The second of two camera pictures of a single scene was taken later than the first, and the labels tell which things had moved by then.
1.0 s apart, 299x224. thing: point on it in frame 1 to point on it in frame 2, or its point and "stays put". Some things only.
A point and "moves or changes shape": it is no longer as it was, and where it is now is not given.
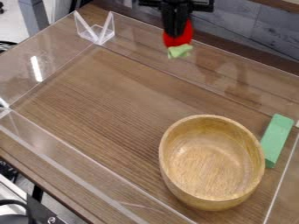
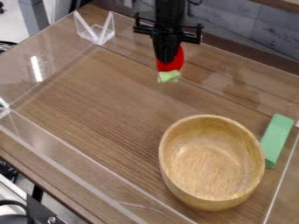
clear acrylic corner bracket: (96, 33) stays put
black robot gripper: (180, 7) to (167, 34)
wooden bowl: (211, 162) stays put
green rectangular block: (275, 138) stays put
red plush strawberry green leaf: (180, 45) moves or changes shape
